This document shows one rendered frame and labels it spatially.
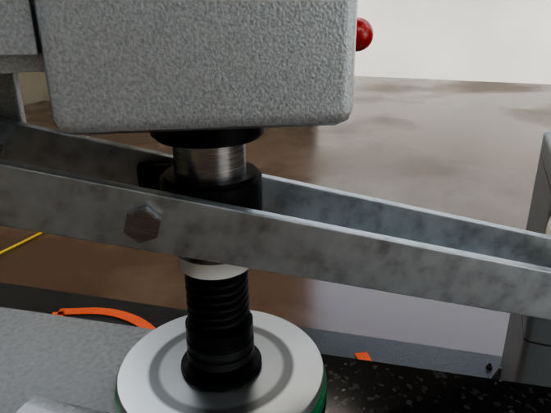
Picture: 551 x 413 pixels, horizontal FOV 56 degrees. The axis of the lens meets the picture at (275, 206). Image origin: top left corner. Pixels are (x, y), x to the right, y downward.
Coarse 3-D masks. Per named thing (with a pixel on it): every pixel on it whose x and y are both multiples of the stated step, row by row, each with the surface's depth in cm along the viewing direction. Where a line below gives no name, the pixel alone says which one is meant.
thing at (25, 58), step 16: (0, 0) 30; (16, 0) 31; (32, 0) 31; (0, 16) 31; (16, 16) 31; (32, 16) 31; (0, 32) 31; (16, 32) 31; (32, 32) 31; (0, 48) 31; (16, 48) 32; (32, 48) 32; (0, 64) 33; (16, 64) 33; (32, 64) 33; (0, 80) 48; (16, 80) 48; (0, 96) 48; (16, 96) 49; (0, 112) 49; (16, 112) 49
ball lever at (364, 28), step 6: (360, 18) 50; (360, 24) 49; (366, 24) 49; (360, 30) 49; (366, 30) 49; (372, 30) 50; (360, 36) 49; (366, 36) 49; (372, 36) 50; (360, 42) 50; (366, 42) 50; (360, 48) 50
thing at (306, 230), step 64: (0, 128) 47; (0, 192) 38; (64, 192) 39; (128, 192) 40; (320, 192) 54; (192, 256) 43; (256, 256) 43; (320, 256) 44; (384, 256) 45; (448, 256) 46; (512, 256) 60
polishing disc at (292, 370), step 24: (144, 336) 59; (168, 336) 59; (264, 336) 59; (288, 336) 59; (144, 360) 55; (168, 360) 55; (264, 360) 55; (288, 360) 55; (312, 360) 55; (120, 384) 52; (144, 384) 52; (168, 384) 51; (264, 384) 51; (288, 384) 51; (312, 384) 51; (144, 408) 48; (168, 408) 48; (192, 408) 48; (216, 408) 48; (240, 408) 48; (264, 408) 48; (288, 408) 48; (312, 408) 50
